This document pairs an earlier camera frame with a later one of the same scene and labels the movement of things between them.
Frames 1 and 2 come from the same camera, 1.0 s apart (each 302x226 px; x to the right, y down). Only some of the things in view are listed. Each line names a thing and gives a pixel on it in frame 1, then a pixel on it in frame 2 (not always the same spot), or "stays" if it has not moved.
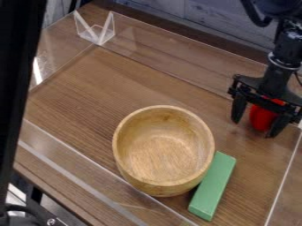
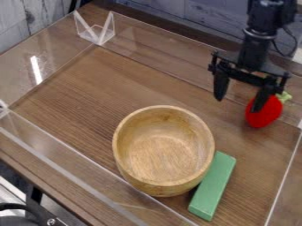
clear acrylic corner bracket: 95,34 stays
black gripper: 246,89 → 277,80
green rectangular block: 213,185 stays
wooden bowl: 164,146 stays
